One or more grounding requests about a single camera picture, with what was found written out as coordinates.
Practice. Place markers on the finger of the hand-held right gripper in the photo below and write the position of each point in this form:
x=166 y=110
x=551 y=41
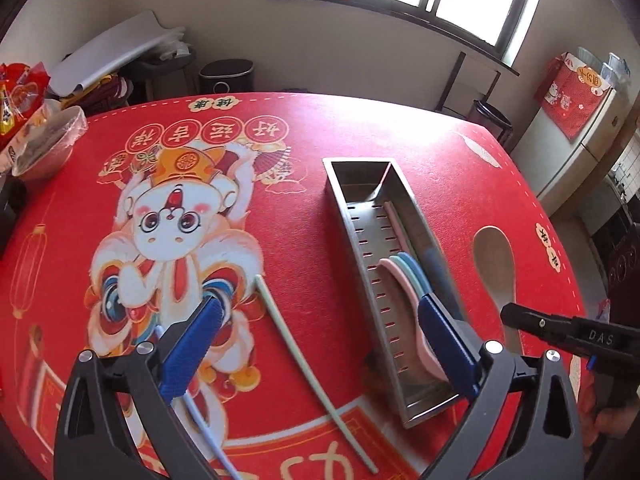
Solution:
x=535 y=322

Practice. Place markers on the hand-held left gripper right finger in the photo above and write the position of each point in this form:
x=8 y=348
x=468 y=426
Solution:
x=445 y=345

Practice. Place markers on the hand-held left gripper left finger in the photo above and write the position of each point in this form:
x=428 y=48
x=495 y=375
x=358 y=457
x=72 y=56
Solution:
x=192 y=345

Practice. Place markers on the pink spoon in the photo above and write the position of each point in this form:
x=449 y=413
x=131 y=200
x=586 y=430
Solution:
x=400 y=285

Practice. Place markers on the beige spoon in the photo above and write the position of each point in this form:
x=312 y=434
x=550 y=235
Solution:
x=492 y=260

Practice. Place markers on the light blue spoon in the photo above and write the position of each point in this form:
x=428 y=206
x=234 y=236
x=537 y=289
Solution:
x=419 y=272

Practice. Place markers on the pale green spoon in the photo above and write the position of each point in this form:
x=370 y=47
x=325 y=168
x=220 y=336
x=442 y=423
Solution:
x=407 y=266

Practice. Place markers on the light blue chopstick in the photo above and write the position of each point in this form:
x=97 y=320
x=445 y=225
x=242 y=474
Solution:
x=210 y=440

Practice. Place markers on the pale green chopstick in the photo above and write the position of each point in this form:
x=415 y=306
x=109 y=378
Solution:
x=300 y=360

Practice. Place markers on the pink chopstick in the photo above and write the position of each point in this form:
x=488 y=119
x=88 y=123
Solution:
x=395 y=225

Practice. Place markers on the stainless steel utensil holder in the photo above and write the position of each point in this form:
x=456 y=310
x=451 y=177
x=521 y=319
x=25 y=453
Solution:
x=360 y=240

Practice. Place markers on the person's right hand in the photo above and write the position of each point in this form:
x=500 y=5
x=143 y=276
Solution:
x=617 y=420

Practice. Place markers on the black oven range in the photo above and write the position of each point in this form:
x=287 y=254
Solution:
x=612 y=225

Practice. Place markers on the white refrigerator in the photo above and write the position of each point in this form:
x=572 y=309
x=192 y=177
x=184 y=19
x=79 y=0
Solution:
x=575 y=160

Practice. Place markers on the dark electric rice cooker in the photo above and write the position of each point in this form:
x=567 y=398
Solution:
x=492 y=117

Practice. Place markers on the red printed tablecloth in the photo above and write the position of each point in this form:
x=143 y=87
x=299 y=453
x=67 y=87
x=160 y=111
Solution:
x=400 y=125

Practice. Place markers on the red printed fridge cloth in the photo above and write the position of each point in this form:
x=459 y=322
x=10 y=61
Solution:
x=575 y=100

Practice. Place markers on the black rectangular case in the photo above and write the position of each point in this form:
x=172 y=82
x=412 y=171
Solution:
x=10 y=210

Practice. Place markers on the covered bowl of food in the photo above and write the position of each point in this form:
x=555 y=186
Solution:
x=47 y=145

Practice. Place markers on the clear plastic containers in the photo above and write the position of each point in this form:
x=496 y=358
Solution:
x=617 y=67

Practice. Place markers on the dark red cloth pile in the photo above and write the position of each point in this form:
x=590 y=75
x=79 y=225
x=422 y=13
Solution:
x=100 y=92

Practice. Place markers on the pale green bowl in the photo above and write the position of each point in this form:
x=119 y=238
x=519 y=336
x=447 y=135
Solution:
x=590 y=57

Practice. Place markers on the black air fryer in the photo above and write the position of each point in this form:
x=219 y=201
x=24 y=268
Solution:
x=225 y=75

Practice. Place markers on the grey bin with plastic bag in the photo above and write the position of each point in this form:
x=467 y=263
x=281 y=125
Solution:
x=167 y=67

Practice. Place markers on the red snack bag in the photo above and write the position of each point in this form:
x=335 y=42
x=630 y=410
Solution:
x=20 y=100

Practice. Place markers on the white foam board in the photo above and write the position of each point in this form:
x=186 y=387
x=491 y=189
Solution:
x=110 y=50

